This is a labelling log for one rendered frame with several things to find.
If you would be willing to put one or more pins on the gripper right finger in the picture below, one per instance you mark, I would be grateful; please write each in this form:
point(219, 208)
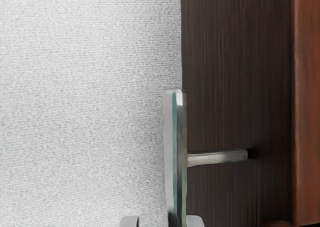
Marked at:
point(195, 222)

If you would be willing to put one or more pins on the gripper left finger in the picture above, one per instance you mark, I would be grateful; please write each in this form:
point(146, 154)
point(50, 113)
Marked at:
point(129, 222)

